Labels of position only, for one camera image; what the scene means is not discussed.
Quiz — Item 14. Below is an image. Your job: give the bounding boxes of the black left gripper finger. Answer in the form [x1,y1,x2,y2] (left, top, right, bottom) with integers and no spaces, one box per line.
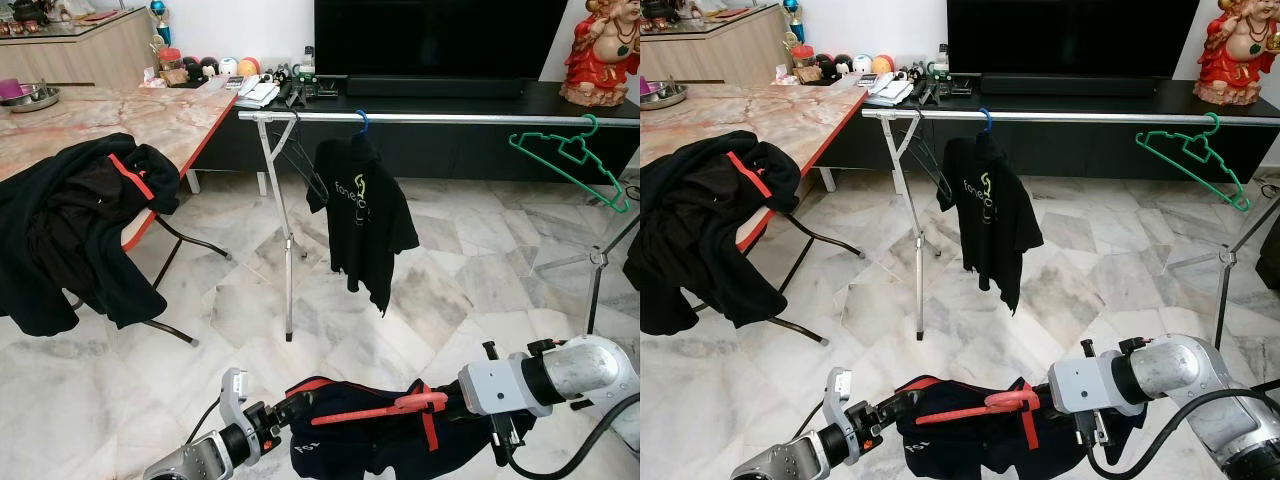
[879,389,924,425]
[270,390,317,427]

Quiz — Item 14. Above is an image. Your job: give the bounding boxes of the navy garment with red trim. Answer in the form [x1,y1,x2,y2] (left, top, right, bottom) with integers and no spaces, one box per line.
[284,376,538,480]
[893,376,1149,480]

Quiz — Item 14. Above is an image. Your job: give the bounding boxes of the red plastic hanger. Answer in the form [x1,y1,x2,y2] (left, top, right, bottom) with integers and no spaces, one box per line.
[308,389,452,429]
[915,389,1043,429]

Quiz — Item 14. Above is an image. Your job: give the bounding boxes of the green plastic hanger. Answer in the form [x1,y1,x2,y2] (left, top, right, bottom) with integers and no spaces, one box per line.
[507,112,634,215]
[1135,111,1254,213]

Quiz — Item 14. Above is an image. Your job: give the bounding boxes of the black metal table legs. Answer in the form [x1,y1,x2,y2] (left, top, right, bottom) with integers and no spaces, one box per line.
[68,213,234,349]
[700,212,867,347]

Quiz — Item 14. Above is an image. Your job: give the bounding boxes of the black TV console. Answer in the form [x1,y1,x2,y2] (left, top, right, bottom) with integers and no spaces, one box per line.
[820,78,1280,185]
[188,80,641,187]

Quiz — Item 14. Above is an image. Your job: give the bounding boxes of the marble table with red edge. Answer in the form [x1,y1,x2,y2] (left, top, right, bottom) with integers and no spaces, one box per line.
[0,84,242,253]
[640,83,869,251]

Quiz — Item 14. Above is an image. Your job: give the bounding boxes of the stack of white magazines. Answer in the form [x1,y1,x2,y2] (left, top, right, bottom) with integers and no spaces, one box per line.
[228,75,281,110]
[862,73,916,108]

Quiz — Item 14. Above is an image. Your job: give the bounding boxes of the black soundbar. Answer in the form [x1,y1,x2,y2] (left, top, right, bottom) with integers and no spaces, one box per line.
[978,73,1159,97]

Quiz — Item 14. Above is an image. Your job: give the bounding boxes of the jar with red lid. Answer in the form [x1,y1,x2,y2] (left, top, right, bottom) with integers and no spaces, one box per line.
[790,44,821,85]
[157,46,189,87]

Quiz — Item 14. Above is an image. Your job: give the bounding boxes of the metal bowl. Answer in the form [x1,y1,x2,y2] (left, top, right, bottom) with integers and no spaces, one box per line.
[0,85,62,114]
[640,82,689,111]

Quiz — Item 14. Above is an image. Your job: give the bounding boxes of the red laughing Buddha statue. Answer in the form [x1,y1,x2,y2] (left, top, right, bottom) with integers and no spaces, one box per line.
[559,0,641,109]
[1193,0,1278,107]

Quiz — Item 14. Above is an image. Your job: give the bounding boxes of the black television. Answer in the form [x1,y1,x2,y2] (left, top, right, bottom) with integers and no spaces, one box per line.
[313,0,572,82]
[946,0,1201,79]

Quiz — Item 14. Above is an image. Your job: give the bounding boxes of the wooden cabinet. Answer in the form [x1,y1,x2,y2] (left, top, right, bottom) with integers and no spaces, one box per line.
[0,8,157,92]
[640,5,791,89]

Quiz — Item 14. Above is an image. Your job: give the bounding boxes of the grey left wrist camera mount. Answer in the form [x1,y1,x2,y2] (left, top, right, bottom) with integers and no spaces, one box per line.
[219,367,252,443]
[822,367,857,446]

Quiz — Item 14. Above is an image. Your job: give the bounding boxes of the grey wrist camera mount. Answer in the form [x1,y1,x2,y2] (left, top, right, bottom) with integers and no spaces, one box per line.
[1047,354,1123,418]
[822,367,857,446]
[457,354,532,418]
[219,367,252,443]

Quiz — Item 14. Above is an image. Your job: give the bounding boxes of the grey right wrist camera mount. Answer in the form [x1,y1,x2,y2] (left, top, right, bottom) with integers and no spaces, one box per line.
[1047,354,1123,418]
[457,354,532,418]

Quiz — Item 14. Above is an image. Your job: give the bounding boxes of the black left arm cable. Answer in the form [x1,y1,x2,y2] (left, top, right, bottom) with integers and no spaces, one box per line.
[795,400,826,446]
[185,398,223,446]

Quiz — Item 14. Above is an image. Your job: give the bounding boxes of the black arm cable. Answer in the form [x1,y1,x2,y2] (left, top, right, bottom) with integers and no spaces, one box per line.
[495,393,641,480]
[185,398,223,446]
[1085,388,1280,480]
[795,400,826,446]

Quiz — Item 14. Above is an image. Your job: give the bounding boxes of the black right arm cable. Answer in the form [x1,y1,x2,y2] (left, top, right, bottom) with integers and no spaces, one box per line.
[495,393,641,480]
[1085,388,1280,480]

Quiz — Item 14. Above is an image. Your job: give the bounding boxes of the metal rack end frame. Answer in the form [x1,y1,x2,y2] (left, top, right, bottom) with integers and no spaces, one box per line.
[878,116,929,342]
[254,117,302,344]
[533,212,641,338]
[1165,195,1280,351]

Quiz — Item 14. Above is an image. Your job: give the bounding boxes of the black wire hanger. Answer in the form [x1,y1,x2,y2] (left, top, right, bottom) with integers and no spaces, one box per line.
[908,112,956,206]
[282,113,332,208]

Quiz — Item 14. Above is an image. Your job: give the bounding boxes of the metal clothes rail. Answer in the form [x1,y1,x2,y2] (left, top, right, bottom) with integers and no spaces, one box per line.
[237,107,641,130]
[862,105,1280,128]

